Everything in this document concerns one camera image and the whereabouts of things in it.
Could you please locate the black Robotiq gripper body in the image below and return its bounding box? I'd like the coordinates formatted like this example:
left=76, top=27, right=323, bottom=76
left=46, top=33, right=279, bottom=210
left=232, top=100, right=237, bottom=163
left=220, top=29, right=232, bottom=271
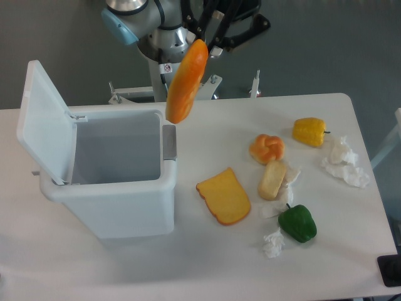
left=200, top=1, right=261, bottom=41

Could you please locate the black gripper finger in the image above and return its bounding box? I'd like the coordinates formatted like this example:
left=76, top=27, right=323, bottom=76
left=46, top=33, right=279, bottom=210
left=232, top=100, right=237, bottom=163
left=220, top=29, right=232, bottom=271
left=207, top=13, right=271, bottom=58
left=180, top=0, right=208, bottom=44

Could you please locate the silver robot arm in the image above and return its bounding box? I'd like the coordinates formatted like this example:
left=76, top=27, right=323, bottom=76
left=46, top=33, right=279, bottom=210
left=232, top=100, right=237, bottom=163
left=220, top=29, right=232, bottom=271
left=102, top=1, right=271, bottom=63

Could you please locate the orange knotted bread roll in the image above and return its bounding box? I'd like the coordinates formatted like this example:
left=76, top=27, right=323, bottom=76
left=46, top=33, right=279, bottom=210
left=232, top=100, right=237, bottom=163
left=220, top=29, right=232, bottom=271
left=248, top=134, right=285, bottom=165

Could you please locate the small rectangular bread roll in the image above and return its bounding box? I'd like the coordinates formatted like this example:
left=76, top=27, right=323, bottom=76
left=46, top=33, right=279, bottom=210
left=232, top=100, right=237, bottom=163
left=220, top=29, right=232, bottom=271
left=258, top=161, right=286, bottom=201

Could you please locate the white trash can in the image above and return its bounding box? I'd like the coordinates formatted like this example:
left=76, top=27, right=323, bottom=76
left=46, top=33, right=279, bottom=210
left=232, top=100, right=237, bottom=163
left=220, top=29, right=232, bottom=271
left=39, top=103, right=177, bottom=239

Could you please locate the crumpled tissue under bread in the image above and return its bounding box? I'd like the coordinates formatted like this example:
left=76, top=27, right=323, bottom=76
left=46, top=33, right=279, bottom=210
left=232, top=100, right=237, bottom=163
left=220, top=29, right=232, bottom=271
left=260, top=161, right=301, bottom=218

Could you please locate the white trash can lid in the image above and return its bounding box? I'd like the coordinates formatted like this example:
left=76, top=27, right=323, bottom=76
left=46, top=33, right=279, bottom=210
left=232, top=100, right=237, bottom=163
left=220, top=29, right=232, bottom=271
left=17, top=60, right=88, bottom=185

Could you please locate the yellow bell pepper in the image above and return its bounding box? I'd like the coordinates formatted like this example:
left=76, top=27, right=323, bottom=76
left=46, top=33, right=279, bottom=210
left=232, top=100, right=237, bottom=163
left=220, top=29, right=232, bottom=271
left=292, top=117, right=330, bottom=147

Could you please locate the yellow toast slice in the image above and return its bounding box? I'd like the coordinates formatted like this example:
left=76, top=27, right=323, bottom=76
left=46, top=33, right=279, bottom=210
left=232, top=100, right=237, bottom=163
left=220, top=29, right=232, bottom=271
left=196, top=167, right=251, bottom=226

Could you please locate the large crumpled white tissue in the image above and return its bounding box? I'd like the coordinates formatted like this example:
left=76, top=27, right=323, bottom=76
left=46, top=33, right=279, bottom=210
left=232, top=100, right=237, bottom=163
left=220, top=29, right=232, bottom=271
left=320, top=136, right=370, bottom=188

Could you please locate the green bell pepper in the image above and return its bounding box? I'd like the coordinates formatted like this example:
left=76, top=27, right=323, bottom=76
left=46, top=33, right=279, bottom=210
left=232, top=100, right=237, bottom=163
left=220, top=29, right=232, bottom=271
left=278, top=204, right=317, bottom=243

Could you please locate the small crumpled white tissue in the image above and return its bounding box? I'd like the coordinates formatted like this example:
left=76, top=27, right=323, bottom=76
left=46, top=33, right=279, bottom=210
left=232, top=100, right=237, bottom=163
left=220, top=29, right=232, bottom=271
left=263, top=228, right=285, bottom=259

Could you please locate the black device at edge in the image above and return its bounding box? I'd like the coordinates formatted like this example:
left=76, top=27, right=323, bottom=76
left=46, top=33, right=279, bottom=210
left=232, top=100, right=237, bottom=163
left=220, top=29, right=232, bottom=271
left=377, top=255, right=400, bottom=287

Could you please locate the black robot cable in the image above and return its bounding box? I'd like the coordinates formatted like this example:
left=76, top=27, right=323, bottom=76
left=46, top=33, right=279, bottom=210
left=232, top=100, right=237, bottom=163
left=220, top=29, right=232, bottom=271
left=157, top=48, right=172, bottom=102

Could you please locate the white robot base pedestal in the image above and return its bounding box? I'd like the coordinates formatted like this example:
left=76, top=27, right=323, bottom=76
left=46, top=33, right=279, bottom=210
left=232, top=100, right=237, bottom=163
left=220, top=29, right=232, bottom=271
left=107, top=16, right=262, bottom=105

